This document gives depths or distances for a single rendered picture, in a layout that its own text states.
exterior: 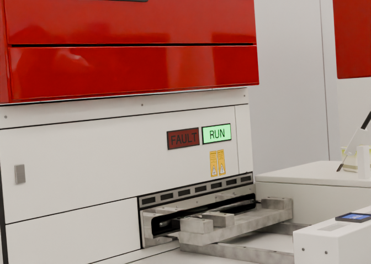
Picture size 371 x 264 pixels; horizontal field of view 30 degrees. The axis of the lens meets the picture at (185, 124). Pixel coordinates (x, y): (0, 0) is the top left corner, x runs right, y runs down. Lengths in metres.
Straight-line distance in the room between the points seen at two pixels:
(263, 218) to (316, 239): 0.61
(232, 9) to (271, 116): 2.67
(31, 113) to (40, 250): 0.29
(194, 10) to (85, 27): 0.36
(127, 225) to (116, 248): 0.06
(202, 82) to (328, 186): 0.43
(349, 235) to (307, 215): 0.68
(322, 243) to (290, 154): 3.47
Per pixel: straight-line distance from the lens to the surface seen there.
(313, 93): 4.94
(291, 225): 1.88
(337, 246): 1.22
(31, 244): 1.53
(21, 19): 1.46
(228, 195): 1.92
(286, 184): 1.95
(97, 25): 1.57
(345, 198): 1.85
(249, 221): 1.80
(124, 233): 1.68
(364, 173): 1.84
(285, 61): 4.68
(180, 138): 1.79
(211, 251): 1.71
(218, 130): 1.90
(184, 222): 1.71
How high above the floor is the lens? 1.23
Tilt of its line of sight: 3 degrees down
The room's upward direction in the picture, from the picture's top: 4 degrees counter-clockwise
